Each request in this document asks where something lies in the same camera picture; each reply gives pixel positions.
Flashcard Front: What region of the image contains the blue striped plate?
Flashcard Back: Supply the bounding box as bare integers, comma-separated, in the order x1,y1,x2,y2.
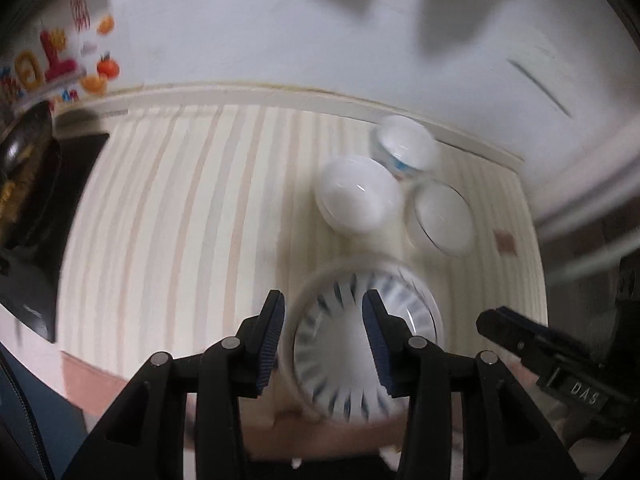
278,254,445,426

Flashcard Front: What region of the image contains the white bowl dark rim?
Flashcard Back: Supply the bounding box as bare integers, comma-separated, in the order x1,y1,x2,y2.
405,179,476,258

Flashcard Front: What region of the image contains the plain white bowl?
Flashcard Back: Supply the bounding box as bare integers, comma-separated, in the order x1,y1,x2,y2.
314,155,404,235

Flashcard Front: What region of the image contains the white bowl blue pattern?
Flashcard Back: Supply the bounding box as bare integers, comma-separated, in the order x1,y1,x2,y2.
370,115,440,180

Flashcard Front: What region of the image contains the striped cat table mat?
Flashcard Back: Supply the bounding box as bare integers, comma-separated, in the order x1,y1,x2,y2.
56,104,549,461

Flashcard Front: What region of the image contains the black wok with food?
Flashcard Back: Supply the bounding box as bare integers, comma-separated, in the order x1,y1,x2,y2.
1,101,61,250

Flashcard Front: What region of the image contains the colourful wall sticker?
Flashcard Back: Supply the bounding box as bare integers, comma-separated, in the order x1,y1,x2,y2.
1,0,126,110

